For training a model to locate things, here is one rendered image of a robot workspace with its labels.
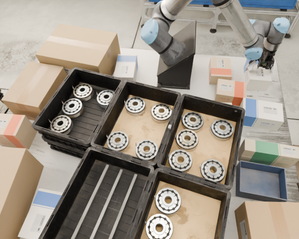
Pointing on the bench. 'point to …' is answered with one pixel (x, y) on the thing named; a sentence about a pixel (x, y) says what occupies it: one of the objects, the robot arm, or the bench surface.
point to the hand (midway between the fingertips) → (257, 70)
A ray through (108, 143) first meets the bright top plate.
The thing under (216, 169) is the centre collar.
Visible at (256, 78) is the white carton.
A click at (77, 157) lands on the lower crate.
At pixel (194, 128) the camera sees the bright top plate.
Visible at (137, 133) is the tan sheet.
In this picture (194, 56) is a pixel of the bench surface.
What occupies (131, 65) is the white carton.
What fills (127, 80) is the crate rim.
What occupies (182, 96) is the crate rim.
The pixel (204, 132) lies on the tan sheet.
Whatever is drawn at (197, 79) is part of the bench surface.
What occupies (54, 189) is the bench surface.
